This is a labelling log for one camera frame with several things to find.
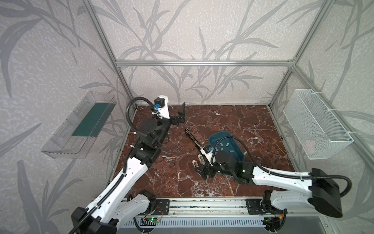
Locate black stapler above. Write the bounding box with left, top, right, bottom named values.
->
left=185, top=128, right=206, bottom=155

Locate beige stapler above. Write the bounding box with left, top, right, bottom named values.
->
left=192, top=154, right=206, bottom=173

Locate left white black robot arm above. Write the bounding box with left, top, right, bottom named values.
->
left=70, top=96, right=186, bottom=234

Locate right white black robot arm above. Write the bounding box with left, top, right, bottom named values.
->
left=199, top=136, right=352, bottom=218

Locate teal plastic tray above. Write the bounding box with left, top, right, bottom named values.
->
left=208, top=131, right=244, bottom=162

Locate green pad in bin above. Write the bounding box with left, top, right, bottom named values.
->
left=72, top=102, right=116, bottom=137

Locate pink object in basket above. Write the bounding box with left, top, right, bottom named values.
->
left=303, top=140, right=316, bottom=154

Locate small green circuit board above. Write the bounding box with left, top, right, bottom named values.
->
left=142, top=217, right=162, bottom=226

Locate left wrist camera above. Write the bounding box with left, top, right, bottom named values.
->
left=151, top=95, right=170, bottom=120

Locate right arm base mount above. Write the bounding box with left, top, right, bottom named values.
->
left=245, top=190, right=288, bottom=215

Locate slotted grey cable duct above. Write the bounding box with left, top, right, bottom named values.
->
left=136, top=217, right=265, bottom=228

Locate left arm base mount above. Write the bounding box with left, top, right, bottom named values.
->
left=139, top=199, right=170, bottom=215

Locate aluminium front rail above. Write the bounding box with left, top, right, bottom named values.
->
left=84, top=196, right=331, bottom=218

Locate clear plastic wall bin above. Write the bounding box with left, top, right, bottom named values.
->
left=41, top=91, right=117, bottom=159

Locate white wire mesh basket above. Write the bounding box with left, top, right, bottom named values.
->
left=283, top=89, right=354, bottom=160

